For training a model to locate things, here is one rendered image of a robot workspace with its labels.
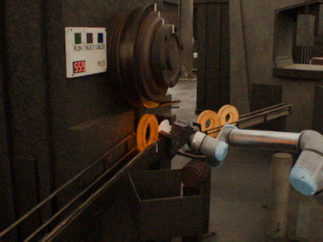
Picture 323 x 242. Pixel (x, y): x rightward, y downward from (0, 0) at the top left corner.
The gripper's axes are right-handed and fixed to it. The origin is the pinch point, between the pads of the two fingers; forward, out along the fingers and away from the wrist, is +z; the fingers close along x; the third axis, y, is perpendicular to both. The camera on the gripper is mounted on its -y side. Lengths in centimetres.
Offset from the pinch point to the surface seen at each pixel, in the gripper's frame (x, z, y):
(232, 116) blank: -52, -27, 7
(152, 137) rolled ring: 7.6, -2.2, -2.9
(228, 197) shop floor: -97, -41, -66
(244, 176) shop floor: -149, -44, -65
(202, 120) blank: -32.6, -14.4, 2.7
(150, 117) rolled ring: 12.7, 0.0, 8.1
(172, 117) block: -8.3, -3.8, 5.6
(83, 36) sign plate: 50, 22, 41
